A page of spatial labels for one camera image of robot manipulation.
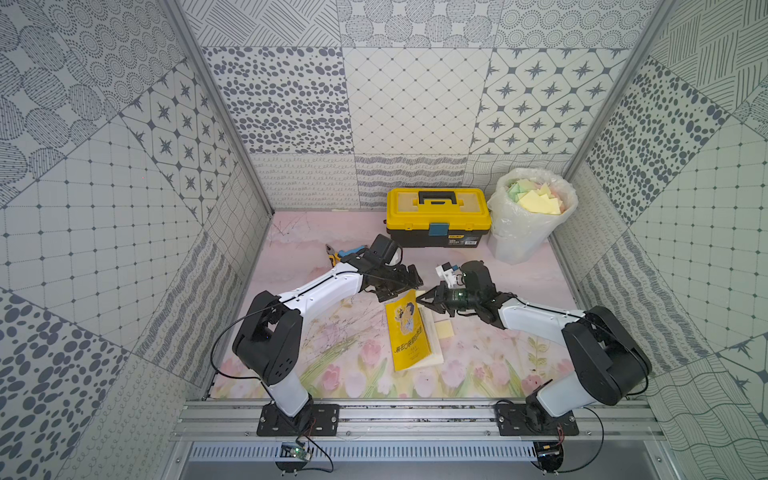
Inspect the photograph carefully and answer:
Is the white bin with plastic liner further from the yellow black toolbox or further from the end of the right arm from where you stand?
the end of the right arm

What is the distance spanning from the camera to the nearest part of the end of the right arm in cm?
68

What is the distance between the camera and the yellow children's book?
0.80 metres

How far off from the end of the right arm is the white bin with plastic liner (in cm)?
A: 21

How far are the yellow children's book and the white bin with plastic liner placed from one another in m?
0.35

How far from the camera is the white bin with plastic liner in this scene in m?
0.85
